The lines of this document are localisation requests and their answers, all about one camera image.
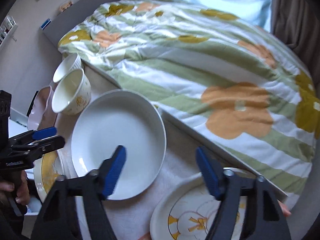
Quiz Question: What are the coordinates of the pink wavy plate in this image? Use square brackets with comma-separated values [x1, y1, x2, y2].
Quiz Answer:
[27, 86, 57, 130]

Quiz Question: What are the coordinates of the large yellow duck plate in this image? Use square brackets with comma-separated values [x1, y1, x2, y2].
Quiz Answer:
[33, 150, 65, 203]

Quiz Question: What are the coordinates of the white bowl yellow pattern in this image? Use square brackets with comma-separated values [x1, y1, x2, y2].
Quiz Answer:
[52, 68, 91, 115]

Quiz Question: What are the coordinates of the plain white deep plate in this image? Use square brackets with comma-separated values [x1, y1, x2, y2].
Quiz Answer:
[71, 89, 167, 200]

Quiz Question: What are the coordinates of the white duck cartoon plate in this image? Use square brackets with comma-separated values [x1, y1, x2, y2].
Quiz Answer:
[149, 167, 251, 240]

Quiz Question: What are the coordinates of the ribbed white bowl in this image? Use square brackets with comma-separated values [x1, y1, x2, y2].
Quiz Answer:
[53, 53, 82, 83]

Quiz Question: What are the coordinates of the person's right hand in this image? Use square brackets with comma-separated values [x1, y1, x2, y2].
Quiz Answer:
[137, 200, 292, 240]

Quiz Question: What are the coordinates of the person's left hand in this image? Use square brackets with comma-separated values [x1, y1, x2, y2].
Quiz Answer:
[1, 171, 30, 205]

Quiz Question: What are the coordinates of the grey headboard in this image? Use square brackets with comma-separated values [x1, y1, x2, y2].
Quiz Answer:
[43, 0, 119, 46]

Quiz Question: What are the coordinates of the floral green yellow duvet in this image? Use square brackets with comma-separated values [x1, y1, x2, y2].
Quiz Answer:
[57, 0, 319, 196]

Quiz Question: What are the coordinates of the brown curtain right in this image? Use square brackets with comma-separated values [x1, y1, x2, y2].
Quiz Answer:
[271, 0, 320, 55]

